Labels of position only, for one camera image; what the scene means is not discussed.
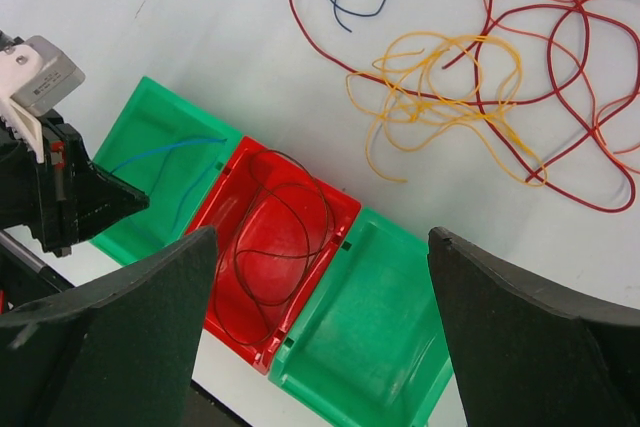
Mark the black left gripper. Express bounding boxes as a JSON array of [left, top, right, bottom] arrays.
[[1, 116, 150, 257]]

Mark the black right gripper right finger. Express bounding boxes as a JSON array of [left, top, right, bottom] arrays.
[[428, 227, 639, 426]]

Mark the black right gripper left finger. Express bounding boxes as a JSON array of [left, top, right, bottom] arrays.
[[1, 227, 217, 426]]

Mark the light blue cable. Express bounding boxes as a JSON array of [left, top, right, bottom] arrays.
[[108, 135, 229, 238]]

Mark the brown cable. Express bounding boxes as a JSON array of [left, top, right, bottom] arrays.
[[208, 148, 334, 347]]

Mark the left green plastic bin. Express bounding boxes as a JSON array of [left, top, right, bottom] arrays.
[[91, 77, 243, 265]]

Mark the green plastic bin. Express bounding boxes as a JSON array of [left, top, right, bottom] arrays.
[[268, 208, 453, 426], [91, 77, 243, 265]]

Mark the right green plastic bin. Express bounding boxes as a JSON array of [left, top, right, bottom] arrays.
[[268, 208, 453, 426]]

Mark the red plastic bin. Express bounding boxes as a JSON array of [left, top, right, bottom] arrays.
[[187, 137, 361, 374]]

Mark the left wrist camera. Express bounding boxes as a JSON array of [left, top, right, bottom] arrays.
[[1, 34, 85, 164]]

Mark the yellow cable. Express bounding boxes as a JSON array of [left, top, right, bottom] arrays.
[[346, 31, 549, 188]]

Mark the orange cable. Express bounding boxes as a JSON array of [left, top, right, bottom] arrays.
[[479, 0, 640, 176]]

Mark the dark red cable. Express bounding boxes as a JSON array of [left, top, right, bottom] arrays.
[[288, 0, 640, 213]]

